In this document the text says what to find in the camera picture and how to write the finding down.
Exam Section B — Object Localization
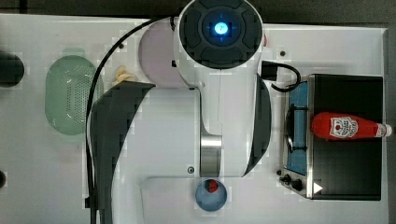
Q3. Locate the red ketchup bottle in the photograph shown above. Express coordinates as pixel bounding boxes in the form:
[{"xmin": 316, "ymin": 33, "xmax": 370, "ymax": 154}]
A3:
[{"xmin": 310, "ymin": 112, "xmax": 393, "ymax": 141}]

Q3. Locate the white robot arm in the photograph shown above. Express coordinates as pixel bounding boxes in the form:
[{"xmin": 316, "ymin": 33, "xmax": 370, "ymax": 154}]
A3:
[{"xmin": 87, "ymin": 0, "xmax": 272, "ymax": 224}]

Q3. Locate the black toaster oven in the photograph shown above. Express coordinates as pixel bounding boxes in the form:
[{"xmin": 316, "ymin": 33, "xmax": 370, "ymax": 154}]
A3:
[{"xmin": 277, "ymin": 74, "xmax": 387, "ymax": 201}]

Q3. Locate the grey round plate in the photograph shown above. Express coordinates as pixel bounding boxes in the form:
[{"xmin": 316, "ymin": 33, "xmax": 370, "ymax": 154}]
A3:
[{"xmin": 138, "ymin": 19, "xmax": 185, "ymax": 88}]

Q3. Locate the red strawberry in bowl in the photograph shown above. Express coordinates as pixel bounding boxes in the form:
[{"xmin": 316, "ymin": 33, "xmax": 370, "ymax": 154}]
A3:
[{"xmin": 206, "ymin": 179, "xmax": 219, "ymax": 193}]

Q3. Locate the yellow banana bunch toy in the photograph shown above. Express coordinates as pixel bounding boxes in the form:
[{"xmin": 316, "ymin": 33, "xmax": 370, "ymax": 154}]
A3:
[{"xmin": 112, "ymin": 65, "xmax": 138, "ymax": 86}]

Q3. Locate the blue bowl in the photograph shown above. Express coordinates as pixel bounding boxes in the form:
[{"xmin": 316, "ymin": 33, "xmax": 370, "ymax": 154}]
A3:
[{"xmin": 194, "ymin": 179, "xmax": 228, "ymax": 212}]

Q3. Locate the red strawberry toy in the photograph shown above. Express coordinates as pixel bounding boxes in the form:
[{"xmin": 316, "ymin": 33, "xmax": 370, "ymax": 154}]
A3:
[{"xmin": 263, "ymin": 34, "xmax": 268, "ymax": 47}]

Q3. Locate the green perforated colander basket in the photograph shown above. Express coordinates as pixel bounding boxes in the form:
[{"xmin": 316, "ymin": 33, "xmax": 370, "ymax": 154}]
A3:
[{"xmin": 45, "ymin": 55, "xmax": 96, "ymax": 135}]

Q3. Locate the black cylinder cup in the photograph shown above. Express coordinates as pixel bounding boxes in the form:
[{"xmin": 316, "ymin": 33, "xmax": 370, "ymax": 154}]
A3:
[
  {"xmin": 0, "ymin": 171, "xmax": 7, "ymax": 189},
  {"xmin": 0, "ymin": 52, "xmax": 24, "ymax": 88}
]

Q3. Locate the black oven door handle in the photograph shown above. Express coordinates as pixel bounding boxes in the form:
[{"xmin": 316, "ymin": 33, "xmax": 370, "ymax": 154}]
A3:
[{"xmin": 285, "ymin": 104, "xmax": 308, "ymax": 153}]

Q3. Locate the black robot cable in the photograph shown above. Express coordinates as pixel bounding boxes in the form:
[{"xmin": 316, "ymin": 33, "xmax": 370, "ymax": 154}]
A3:
[{"xmin": 84, "ymin": 16, "xmax": 177, "ymax": 224}]

